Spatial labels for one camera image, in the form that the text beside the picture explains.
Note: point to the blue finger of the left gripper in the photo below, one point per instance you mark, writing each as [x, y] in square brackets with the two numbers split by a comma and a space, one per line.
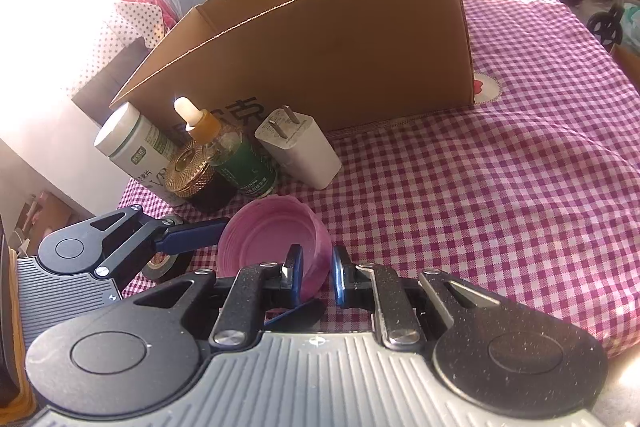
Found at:
[191, 237]
[306, 314]

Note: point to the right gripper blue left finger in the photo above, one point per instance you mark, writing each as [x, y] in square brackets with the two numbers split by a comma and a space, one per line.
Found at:
[256, 289]

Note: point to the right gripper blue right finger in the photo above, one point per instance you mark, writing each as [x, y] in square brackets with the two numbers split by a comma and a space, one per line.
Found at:
[378, 290]

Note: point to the black electrical tape roll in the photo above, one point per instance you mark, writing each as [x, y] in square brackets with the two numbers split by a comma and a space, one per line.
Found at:
[162, 268]

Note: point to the pink plastic lid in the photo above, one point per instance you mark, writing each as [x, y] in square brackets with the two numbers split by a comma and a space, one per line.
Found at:
[264, 230]

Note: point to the gold lidded round jar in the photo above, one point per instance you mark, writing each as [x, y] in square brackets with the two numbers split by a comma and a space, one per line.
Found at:
[190, 177]

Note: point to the green dropper bottle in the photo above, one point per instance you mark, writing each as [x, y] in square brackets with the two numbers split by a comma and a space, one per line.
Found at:
[228, 150]

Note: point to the white supplement bottle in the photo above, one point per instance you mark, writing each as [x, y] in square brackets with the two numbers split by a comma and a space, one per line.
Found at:
[132, 143]

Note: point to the white USB charger plug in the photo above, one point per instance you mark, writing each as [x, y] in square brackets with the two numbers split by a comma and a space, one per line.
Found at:
[299, 146]

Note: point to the purple checkered tablecloth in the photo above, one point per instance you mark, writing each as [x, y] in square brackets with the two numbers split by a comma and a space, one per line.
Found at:
[532, 191]

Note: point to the dark cabinet with dotted cloth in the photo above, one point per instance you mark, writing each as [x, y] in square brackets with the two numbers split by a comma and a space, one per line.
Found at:
[125, 37]

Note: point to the brown cardboard box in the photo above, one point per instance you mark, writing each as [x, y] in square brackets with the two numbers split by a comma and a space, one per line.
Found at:
[344, 62]

